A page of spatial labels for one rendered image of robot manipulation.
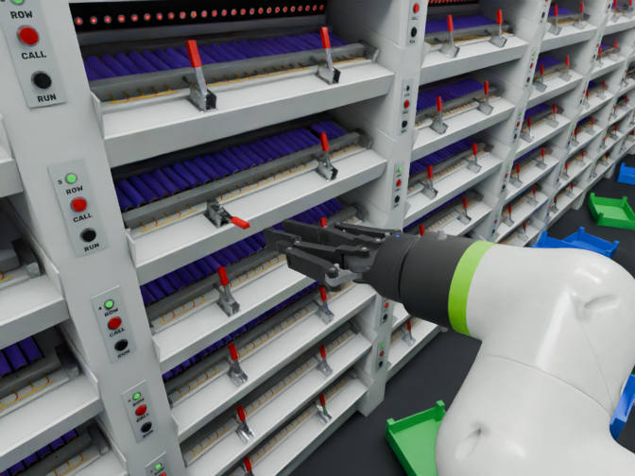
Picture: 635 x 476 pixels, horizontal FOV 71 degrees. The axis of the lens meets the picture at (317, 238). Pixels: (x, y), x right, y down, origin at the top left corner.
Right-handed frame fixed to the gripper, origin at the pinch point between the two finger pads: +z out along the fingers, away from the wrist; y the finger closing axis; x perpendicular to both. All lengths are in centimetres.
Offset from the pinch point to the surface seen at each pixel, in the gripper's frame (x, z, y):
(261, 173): 3.6, 21.9, 13.0
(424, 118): 3, 23, 70
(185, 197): 4.0, 21.7, -3.0
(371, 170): -2.7, 16.9, 39.2
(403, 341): -74, 33, 68
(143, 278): -4.3, 18.0, -14.7
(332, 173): 0.5, 16.1, 25.8
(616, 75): -10, 20, 255
